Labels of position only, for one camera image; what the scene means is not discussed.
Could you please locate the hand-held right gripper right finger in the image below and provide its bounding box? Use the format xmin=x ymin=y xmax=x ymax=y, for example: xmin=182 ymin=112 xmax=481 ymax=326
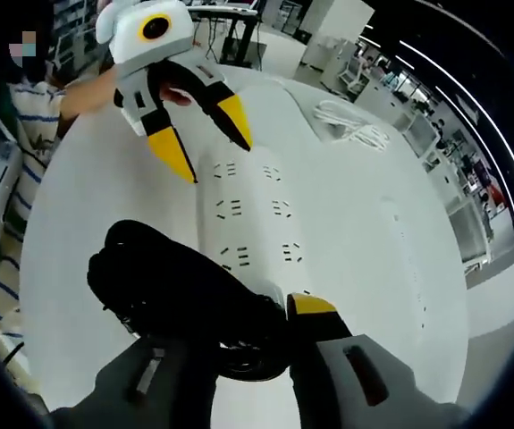
xmin=285 ymin=292 xmax=463 ymax=429

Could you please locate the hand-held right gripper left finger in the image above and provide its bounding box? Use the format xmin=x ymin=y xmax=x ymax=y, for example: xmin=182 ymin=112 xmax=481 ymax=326
xmin=50 ymin=334 xmax=222 ymax=429

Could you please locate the black charger cable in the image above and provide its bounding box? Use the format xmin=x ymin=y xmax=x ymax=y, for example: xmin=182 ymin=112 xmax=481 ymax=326
xmin=87 ymin=219 xmax=293 ymax=381

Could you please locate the white power strip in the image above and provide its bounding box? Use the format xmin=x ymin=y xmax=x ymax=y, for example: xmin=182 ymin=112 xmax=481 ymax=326
xmin=192 ymin=145 xmax=316 ymax=299

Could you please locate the white desk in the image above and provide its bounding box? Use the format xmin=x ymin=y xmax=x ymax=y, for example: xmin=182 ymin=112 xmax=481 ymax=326
xmin=17 ymin=73 xmax=470 ymax=429

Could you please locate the person's left hand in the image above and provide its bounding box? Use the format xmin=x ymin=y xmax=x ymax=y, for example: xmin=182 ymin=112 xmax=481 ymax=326
xmin=158 ymin=78 xmax=195 ymax=106

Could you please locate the black monitor stand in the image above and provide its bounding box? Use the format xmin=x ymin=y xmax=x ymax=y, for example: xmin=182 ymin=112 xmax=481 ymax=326
xmin=193 ymin=4 xmax=266 ymax=68

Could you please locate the person's striped shirt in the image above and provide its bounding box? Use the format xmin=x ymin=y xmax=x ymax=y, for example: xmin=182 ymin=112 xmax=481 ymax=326
xmin=0 ymin=80 xmax=68 ymax=341

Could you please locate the white power strip cable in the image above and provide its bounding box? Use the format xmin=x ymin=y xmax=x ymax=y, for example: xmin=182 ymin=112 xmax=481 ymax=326
xmin=312 ymin=100 xmax=392 ymax=153

